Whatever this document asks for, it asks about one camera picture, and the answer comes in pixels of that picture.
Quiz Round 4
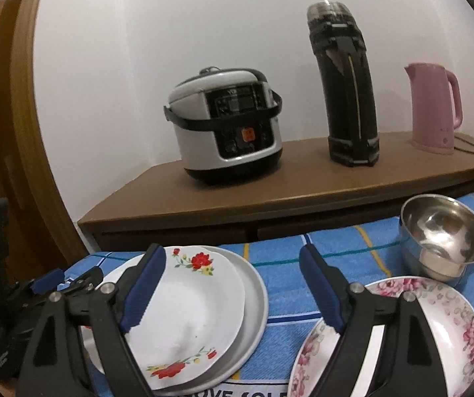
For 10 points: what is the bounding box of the white pink floral plate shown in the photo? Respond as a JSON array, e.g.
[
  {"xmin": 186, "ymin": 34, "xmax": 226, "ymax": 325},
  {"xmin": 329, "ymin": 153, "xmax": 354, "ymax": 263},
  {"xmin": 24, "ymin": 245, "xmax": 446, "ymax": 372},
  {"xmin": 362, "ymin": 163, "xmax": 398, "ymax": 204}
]
[{"xmin": 288, "ymin": 276, "xmax": 474, "ymax": 396}]

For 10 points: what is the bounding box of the stainless steel bowl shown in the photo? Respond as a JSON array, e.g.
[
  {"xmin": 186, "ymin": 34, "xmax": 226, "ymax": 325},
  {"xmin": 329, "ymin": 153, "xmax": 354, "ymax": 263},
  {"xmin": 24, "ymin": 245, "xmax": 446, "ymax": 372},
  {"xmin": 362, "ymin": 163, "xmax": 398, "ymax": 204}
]
[{"xmin": 400, "ymin": 194, "xmax": 474, "ymax": 287}]

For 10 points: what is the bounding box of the white red flower plate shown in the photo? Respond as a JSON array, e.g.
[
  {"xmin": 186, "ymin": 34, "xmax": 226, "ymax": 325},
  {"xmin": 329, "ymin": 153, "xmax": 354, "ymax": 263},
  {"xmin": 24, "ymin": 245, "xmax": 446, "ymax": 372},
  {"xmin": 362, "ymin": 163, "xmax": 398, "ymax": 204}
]
[{"xmin": 80, "ymin": 245, "xmax": 246, "ymax": 391}]

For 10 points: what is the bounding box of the plain grey plate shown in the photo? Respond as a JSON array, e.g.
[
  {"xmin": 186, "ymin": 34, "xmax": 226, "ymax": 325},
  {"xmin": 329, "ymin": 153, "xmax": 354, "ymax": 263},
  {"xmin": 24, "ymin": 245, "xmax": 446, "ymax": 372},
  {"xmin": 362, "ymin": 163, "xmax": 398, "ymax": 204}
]
[{"xmin": 155, "ymin": 245, "xmax": 268, "ymax": 396}]

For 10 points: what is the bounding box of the brown wooden door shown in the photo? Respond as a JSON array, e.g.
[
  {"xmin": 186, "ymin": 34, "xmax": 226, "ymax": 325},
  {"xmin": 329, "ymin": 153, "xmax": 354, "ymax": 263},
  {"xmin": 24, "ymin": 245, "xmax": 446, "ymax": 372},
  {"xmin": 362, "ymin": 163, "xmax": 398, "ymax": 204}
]
[{"xmin": 0, "ymin": 0, "xmax": 87, "ymax": 281}]

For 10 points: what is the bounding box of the brown wooden cabinet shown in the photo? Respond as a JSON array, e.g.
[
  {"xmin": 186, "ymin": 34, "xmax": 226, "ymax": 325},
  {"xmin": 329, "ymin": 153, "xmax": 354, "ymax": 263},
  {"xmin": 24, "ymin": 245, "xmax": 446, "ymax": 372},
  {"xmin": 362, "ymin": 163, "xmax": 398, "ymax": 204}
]
[{"xmin": 79, "ymin": 132, "xmax": 474, "ymax": 251}]

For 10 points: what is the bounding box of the pink electric kettle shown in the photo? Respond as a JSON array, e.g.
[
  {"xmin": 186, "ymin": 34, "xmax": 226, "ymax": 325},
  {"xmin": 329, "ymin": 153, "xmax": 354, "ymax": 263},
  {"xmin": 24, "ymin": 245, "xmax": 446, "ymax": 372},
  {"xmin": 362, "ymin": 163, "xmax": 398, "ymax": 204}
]
[{"xmin": 405, "ymin": 63, "xmax": 463, "ymax": 155}]

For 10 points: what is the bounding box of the silver black rice cooker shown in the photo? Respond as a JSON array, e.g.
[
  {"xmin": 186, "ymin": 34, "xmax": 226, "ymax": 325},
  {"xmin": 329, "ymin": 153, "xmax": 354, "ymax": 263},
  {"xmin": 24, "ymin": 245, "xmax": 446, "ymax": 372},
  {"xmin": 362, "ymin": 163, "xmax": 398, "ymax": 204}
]
[{"xmin": 164, "ymin": 66, "xmax": 283, "ymax": 186}]

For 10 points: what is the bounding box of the tall black thermos flask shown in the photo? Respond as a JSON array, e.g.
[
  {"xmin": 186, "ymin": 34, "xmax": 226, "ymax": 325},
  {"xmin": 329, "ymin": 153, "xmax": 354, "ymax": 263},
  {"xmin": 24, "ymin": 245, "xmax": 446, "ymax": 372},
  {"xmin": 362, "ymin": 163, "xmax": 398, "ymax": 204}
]
[{"xmin": 307, "ymin": 0, "xmax": 380, "ymax": 167}]

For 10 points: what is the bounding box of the black kettle power cable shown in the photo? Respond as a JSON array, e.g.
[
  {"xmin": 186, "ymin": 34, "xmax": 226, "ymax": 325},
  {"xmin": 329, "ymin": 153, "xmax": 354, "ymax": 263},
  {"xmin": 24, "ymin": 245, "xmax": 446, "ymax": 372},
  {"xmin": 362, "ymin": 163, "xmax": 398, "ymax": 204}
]
[{"xmin": 451, "ymin": 133, "xmax": 474, "ymax": 156}]

